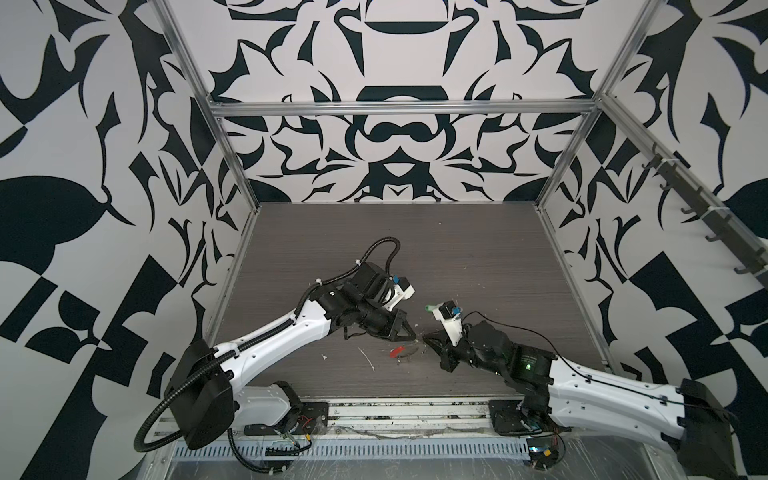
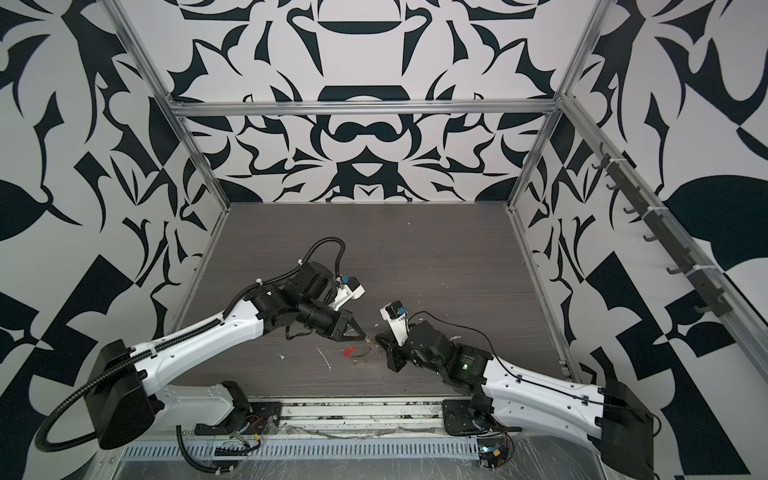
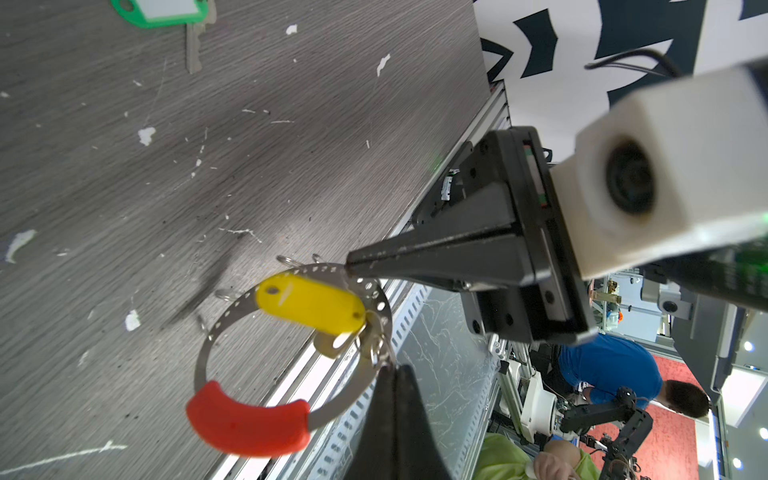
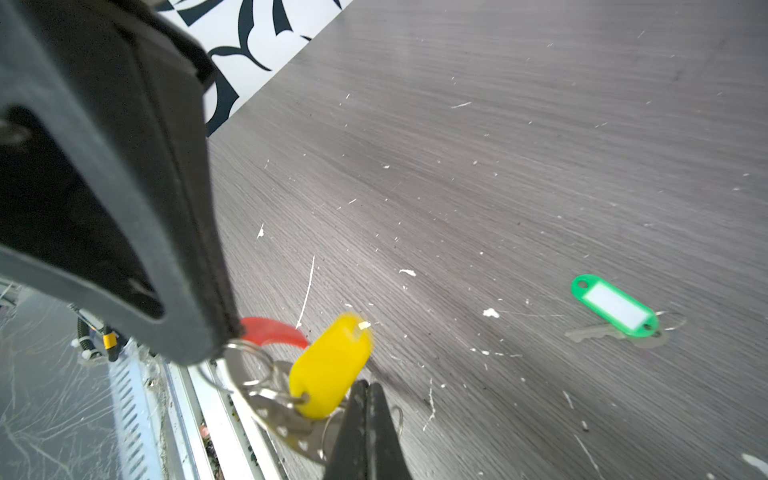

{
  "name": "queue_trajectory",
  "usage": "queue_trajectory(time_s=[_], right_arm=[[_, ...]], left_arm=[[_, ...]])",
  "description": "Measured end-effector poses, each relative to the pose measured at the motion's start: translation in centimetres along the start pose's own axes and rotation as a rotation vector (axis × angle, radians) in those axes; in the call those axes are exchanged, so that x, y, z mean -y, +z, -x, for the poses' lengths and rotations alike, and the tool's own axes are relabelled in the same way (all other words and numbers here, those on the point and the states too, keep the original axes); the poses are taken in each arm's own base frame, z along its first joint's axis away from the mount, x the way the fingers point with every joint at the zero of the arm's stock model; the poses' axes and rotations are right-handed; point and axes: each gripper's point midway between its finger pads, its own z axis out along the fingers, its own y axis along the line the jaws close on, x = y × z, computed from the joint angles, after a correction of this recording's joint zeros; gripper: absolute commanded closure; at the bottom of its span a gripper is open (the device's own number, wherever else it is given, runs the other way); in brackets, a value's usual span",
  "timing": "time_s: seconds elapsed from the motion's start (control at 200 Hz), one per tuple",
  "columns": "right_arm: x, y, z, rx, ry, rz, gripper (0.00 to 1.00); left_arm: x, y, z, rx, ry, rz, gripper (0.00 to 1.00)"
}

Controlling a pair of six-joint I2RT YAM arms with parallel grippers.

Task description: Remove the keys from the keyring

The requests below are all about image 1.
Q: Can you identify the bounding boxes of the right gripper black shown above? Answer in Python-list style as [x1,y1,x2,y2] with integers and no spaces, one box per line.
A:
[421,329,509,379]

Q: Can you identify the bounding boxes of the metal keyring with red grip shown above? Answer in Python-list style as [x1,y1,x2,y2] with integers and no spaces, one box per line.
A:
[389,343,422,363]

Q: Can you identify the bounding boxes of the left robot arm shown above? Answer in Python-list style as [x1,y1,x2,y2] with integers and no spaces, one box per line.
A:
[163,262,415,449]

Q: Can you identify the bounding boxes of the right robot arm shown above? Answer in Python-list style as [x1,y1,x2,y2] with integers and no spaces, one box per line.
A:
[424,320,738,479]

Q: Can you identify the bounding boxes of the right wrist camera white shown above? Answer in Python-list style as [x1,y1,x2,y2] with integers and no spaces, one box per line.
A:
[433,300,463,347]

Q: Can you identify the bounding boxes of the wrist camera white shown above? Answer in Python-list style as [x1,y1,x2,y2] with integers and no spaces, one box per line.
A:
[384,276,415,311]
[433,300,463,347]

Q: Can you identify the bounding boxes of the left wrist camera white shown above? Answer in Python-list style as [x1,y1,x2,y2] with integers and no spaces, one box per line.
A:
[384,276,415,311]

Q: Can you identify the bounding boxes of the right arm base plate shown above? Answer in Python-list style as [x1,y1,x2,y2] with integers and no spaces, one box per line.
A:
[488,399,571,437]

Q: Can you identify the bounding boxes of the white slotted cable duct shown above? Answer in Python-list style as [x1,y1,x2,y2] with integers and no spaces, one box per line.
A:
[170,436,532,462]

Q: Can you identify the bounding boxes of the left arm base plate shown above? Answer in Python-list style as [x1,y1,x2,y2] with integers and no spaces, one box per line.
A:
[244,401,329,436]

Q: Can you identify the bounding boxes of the black corrugated cable conduit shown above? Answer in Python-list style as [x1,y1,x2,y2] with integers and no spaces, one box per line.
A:
[133,236,402,475]

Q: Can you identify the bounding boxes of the black wall hook rail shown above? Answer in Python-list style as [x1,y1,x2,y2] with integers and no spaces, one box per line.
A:
[643,144,767,289]

